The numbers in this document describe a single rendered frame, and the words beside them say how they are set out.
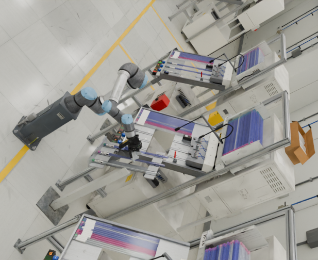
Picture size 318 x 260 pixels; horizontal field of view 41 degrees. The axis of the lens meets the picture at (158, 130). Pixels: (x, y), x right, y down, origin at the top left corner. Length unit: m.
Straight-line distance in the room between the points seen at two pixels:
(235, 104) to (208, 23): 3.33
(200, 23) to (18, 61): 4.28
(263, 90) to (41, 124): 2.27
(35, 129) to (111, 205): 0.92
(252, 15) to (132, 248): 5.64
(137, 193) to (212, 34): 4.71
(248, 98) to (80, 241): 2.58
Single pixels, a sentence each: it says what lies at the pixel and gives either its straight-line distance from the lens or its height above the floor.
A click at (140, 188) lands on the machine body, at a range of 3.60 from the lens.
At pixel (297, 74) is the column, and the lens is 6.37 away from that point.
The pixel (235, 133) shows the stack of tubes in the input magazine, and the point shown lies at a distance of 3.44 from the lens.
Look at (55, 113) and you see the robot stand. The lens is 3.49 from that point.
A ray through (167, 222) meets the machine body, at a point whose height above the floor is 0.61.
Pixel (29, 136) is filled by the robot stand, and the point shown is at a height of 0.08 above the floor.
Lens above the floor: 2.63
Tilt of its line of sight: 28 degrees down
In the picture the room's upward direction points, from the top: 62 degrees clockwise
